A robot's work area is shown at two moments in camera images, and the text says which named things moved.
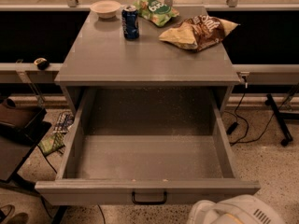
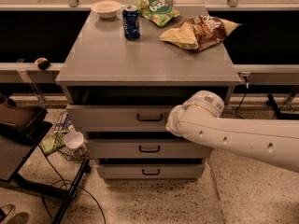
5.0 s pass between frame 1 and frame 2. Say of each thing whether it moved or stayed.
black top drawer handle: moved
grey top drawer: moved
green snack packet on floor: stayed
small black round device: stayed
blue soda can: stayed
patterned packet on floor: stayed
